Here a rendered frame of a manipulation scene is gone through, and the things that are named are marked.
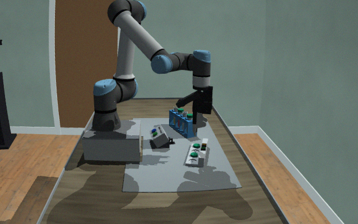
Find blue four-tube rack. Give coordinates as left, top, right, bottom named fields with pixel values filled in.
left=169, top=109, right=195, bottom=138

